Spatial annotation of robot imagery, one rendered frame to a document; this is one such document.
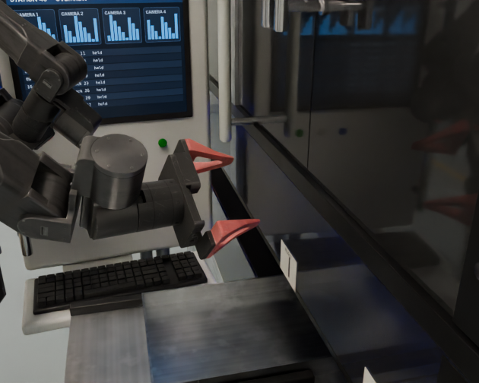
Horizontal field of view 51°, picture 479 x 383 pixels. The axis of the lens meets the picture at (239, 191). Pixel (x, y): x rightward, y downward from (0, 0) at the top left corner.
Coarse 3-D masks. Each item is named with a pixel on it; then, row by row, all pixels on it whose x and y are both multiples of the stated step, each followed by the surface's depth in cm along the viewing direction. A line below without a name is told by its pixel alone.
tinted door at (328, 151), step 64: (384, 0) 53; (448, 0) 43; (320, 64) 71; (384, 64) 54; (448, 64) 44; (320, 128) 73; (384, 128) 55; (448, 128) 44; (384, 192) 57; (448, 192) 45; (448, 256) 46
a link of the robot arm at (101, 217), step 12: (84, 204) 55; (96, 204) 54; (132, 204) 57; (84, 216) 57; (96, 216) 55; (108, 216) 56; (120, 216) 56; (132, 216) 57; (84, 228) 58; (96, 228) 56; (108, 228) 56; (120, 228) 57; (132, 228) 58
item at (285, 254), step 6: (282, 246) 93; (282, 252) 94; (288, 252) 90; (282, 258) 94; (288, 258) 90; (282, 264) 94; (294, 264) 87; (282, 270) 95; (294, 270) 87; (294, 276) 88; (294, 282) 88; (294, 288) 88
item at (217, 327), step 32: (192, 288) 103; (224, 288) 105; (256, 288) 107; (288, 288) 108; (160, 320) 98; (192, 320) 98; (224, 320) 98; (256, 320) 98; (288, 320) 98; (160, 352) 90; (192, 352) 90; (224, 352) 90; (256, 352) 90; (288, 352) 90; (320, 352) 90
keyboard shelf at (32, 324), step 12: (72, 264) 133; (84, 264) 133; (96, 264) 133; (204, 264) 132; (24, 288) 123; (24, 300) 118; (24, 312) 113; (48, 312) 113; (60, 312) 113; (24, 324) 110; (36, 324) 110; (48, 324) 111; (60, 324) 112
